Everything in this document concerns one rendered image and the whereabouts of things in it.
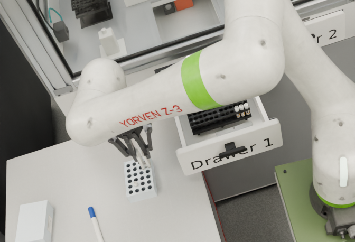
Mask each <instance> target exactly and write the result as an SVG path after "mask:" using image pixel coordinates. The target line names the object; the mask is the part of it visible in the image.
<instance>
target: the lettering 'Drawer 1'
mask: <svg viewBox="0 0 355 242"><path fill-rule="evenodd" d="M265 140H267V141H268V145H267V146H266V147H268V146H271V145H272V144H271V145H270V143H269V138H267V139H265ZM265 140H264V141H265ZM254 145H256V144H254ZM254 145H253V146H254ZM253 146H250V148H251V151H253V148H252V147H253ZM210 159H211V158H210ZM210 159H208V160H210ZM217 159H220V158H217ZM217 159H215V160H217ZM208 160H205V161H206V164H207V165H208ZM215 160H214V161H213V162H214V163H217V162H216V161H215ZM219 161H222V159H220V160H219ZM219 161H218V162H219ZM194 162H200V163H201V166H203V163H202V161H194ZM194 162H191V165H192V167H193V169H194V170H195V169H198V168H200V167H201V166H200V167H197V168H194V165H193V163H194Z"/></svg>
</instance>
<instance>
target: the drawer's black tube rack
mask: <svg viewBox="0 0 355 242"><path fill-rule="evenodd" d="M245 103H247V100H243V101H240V102H237V103H233V104H229V105H225V106H221V107H217V108H213V109H208V110H204V111H199V112H196V113H191V114H187V116H188V120H189V123H190V122H195V121H196V120H199V119H202V118H206V117H209V116H212V115H215V114H220V113H221V112H224V111H228V110H231V109H234V108H235V106H239V105H243V106H244V104H245ZM249 112H250V111H249ZM251 117H252V116H251V113H250V114H249V115H246V112H245V116H242V115H241V113H240V117H239V118H237V115H233V116H230V117H227V118H223V119H220V120H217V121H215V122H211V123H208V124H205V125H201V126H198V127H195V128H192V133H193V135H200V133H203V132H207V131H210V130H212V129H215V128H219V127H221V128H223V127H224V126H225V125H229V124H232V123H235V122H238V121H241V120H244V119H245V120H247V119H248V118H251Z"/></svg>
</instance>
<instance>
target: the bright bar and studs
mask: <svg viewBox="0 0 355 242"><path fill-rule="evenodd" d="M250 126H253V123H252V121H250V122H247V123H243V124H240V125H237V126H234V127H231V128H227V129H224V130H221V131H218V132H216V135H217V137H218V136H221V135H224V134H228V133H231V132H234V131H238V130H240V129H243V128H246V127H250Z"/></svg>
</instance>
